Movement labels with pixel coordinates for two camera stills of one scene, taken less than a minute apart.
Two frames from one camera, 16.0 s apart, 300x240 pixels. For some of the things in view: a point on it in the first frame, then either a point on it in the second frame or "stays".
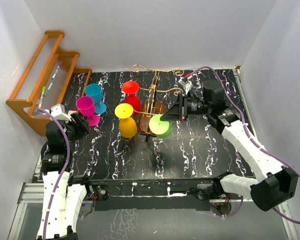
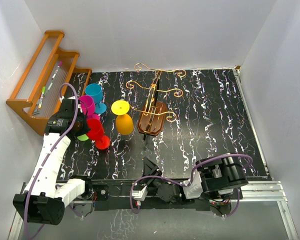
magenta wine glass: [86, 106] stays
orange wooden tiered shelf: [51, 88] stays
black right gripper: [178, 111] → [150, 169]
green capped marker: [43, 91] stays
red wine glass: [131, 88] → [96, 133]
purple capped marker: [60, 65] stays
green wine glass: [161, 128] → [83, 137]
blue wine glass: [95, 91] stays
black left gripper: [81, 125] stays
